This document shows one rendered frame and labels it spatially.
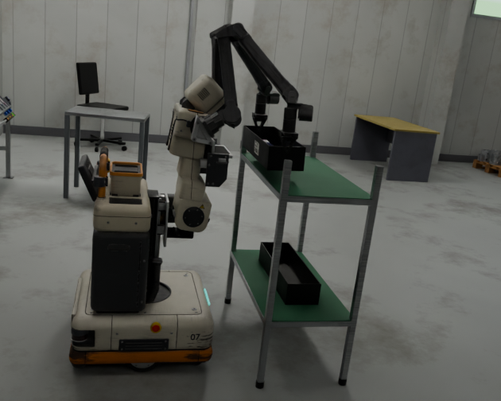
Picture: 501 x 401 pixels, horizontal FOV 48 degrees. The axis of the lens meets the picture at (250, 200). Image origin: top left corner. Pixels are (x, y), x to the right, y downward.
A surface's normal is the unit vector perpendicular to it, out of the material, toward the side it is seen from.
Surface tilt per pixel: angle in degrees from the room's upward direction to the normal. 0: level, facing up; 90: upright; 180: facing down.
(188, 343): 90
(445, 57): 90
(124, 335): 90
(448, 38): 90
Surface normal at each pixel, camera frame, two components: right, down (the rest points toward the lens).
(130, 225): 0.21, 0.29
